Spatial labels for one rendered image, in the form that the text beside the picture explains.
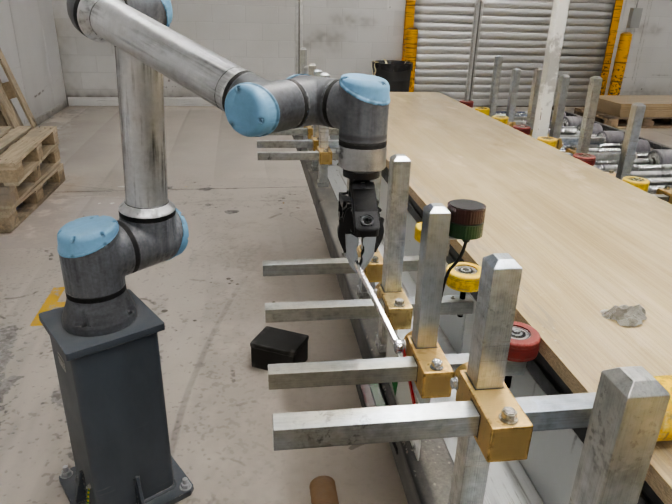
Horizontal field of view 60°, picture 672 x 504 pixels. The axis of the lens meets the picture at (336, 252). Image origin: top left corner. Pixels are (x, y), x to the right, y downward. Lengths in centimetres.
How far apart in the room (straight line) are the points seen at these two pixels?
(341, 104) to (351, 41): 779
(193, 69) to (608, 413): 89
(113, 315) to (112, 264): 14
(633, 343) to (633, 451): 58
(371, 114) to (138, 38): 49
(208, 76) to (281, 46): 763
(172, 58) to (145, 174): 49
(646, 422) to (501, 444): 25
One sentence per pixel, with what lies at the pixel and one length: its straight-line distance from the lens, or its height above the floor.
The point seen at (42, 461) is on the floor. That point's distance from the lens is 224.
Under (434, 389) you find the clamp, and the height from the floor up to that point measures 84.
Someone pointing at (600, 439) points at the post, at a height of 110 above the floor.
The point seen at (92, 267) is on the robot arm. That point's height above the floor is 79.
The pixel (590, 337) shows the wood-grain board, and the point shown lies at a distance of 107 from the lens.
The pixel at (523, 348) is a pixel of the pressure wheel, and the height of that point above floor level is 90.
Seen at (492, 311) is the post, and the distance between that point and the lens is 70.
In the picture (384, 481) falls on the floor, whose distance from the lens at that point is 201.
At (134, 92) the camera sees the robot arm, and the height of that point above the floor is 119.
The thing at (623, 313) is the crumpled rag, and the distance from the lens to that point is 116.
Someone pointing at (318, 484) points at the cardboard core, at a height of 8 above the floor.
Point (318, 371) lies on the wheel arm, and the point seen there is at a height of 86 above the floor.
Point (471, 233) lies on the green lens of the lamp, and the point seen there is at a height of 108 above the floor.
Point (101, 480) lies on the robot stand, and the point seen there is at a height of 17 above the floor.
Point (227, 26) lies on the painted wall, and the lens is 869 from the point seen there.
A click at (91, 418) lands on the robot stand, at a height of 38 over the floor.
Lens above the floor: 141
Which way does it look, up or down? 23 degrees down
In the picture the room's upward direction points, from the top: 2 degrees clockwise
